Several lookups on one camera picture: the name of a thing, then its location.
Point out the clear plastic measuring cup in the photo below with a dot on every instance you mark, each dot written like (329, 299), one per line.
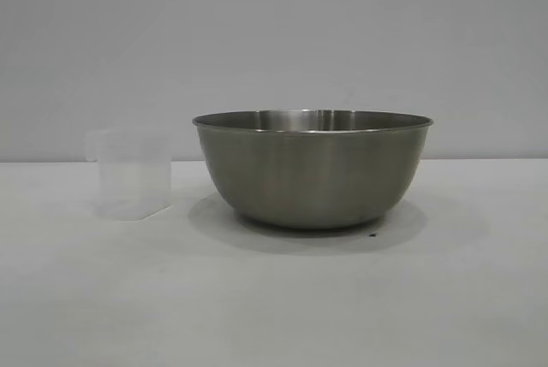
(128, 179)

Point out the stainless steel bowl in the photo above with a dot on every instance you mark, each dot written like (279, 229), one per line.
(308, 174)

